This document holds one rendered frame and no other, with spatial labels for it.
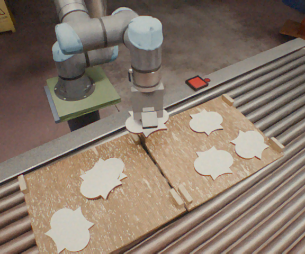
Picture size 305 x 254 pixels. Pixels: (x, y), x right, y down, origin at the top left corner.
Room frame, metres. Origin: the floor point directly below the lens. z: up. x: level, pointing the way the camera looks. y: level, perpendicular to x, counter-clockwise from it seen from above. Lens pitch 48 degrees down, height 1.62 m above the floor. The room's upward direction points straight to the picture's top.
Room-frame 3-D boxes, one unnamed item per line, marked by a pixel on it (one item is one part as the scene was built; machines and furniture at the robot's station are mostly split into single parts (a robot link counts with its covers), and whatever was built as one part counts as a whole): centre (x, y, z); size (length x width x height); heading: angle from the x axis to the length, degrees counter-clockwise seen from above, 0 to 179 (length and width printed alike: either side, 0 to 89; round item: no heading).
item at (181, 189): (0.34, -0.10, 0.95); 0.06 x 0.02 x 0.03; 29
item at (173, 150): (0.56, -0.20, 0.93); 0.41 x 0.35 x 0.02; 119
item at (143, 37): (0.53, 0.02, 1.33); 0.09 x 0.08 x 0.11; 25
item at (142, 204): (0.35, 0.17, 0.93); 0.41 x 0.35 x 0.02; 120
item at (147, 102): (0.50, 0.02, 1.17); 0.12 x 0.09 x 0.16; 7
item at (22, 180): (0.37, 0.40, 0.95); 0.06 x 0.02 x 0.03; 30
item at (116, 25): (0.61, 0.07, 1.33); 0.11 x 0.11 x 0.08; 25
